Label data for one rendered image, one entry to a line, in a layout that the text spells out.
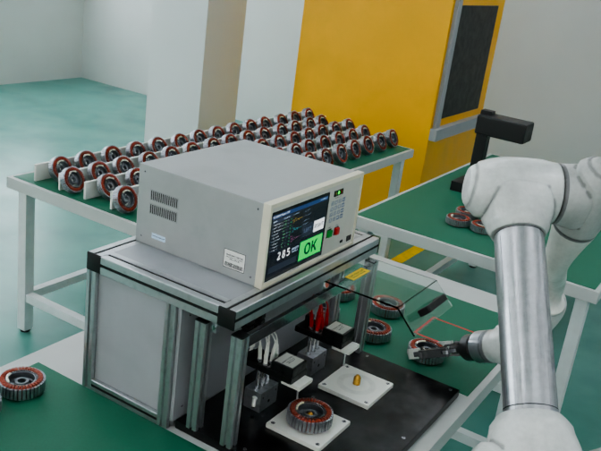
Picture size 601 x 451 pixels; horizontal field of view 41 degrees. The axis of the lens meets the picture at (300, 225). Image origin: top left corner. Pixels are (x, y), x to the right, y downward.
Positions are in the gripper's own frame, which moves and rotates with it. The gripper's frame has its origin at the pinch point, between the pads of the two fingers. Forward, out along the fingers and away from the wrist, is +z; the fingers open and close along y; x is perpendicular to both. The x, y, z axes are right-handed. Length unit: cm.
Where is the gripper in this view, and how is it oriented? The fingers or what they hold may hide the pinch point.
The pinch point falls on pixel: (427, 350)
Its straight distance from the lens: 244.8
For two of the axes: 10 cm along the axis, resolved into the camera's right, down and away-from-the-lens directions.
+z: -5.6, 1.7, 8.1
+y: 8.1, -1.0, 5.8
